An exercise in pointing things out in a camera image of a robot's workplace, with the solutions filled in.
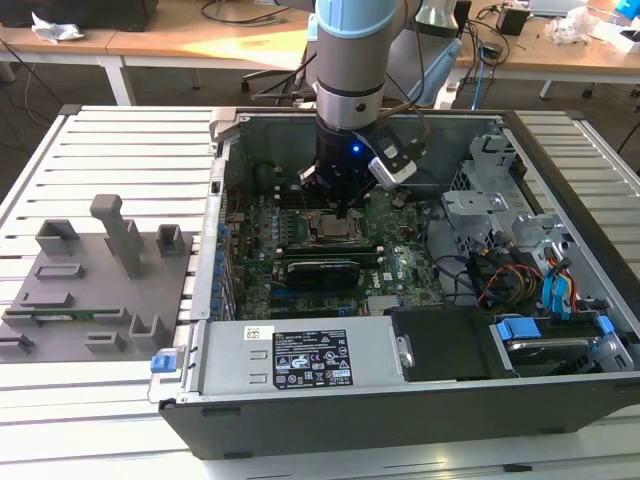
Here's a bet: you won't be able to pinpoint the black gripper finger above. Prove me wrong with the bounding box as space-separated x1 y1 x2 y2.
342 191 374 222
297 166 345 221

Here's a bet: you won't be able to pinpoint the metal socket cover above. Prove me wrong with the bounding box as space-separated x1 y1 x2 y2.
308 208 365 246

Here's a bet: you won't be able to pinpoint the silver CPU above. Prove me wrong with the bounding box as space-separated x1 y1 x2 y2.
317 217 354 241

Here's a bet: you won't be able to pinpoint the black CPU socket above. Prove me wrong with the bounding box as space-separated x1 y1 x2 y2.
307 207 366 247

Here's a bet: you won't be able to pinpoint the green motherboard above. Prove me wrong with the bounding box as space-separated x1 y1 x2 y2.
222 187 446 321

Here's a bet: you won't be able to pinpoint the black graphics card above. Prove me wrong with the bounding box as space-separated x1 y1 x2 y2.
279 257 361 291

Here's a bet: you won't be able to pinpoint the silver chipset heat sink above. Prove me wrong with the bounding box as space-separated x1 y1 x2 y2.
367 294 404 317

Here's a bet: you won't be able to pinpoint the metal drive cage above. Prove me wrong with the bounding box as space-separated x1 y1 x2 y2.
439 130 576 261

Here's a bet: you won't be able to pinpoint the black plastic cover panel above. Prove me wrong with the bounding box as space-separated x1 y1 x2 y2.
384 307 501 384

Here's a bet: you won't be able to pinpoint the silver power supply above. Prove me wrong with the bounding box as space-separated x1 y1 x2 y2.
182 319 401 401

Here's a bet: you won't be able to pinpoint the hard disk in blue carrier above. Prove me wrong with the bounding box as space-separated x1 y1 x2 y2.
489 314 616 376

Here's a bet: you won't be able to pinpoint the black open PC case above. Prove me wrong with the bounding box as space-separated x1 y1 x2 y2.
158 106 640 461

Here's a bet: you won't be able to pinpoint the small black box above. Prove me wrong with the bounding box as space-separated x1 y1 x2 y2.
497 5 531 36

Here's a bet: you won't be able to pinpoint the blue case latch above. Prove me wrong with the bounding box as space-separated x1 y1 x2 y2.
149 349 179 374

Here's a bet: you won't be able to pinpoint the grey parts rack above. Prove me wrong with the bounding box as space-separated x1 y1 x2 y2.
0 193 196 365

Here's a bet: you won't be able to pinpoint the wide black monitor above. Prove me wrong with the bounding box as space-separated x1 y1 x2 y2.
0 0 160 32

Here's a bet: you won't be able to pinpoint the silver laptop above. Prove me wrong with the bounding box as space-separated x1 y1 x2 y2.
528 0 590 16

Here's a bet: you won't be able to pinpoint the clear plastic bag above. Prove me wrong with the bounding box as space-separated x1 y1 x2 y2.
542 5 601 47

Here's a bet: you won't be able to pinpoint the crumpled white paper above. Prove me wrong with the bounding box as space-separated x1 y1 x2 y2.
30 12 86 44

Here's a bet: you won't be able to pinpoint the white cardboard box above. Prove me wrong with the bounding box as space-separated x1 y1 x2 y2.
591 22 640 55

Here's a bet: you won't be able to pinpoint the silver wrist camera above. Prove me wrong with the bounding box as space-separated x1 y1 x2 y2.
355 130 419 191

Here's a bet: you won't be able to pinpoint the black wire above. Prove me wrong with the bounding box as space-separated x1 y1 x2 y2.
422 199 481 306

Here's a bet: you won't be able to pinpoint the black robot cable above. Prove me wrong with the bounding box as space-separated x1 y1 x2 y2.
382 0 431 151

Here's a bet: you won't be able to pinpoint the blue cable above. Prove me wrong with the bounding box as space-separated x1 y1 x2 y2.
471 47 489 110

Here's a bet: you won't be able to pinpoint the red yellow power wires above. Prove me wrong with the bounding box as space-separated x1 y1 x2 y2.
469 244 546 311

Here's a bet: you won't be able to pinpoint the wooden desk white frame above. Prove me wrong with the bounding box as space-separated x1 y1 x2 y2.
457 9 640 101
0 22 319 106

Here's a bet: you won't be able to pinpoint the blue flat data wire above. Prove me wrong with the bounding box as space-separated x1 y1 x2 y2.
542 267 576 321

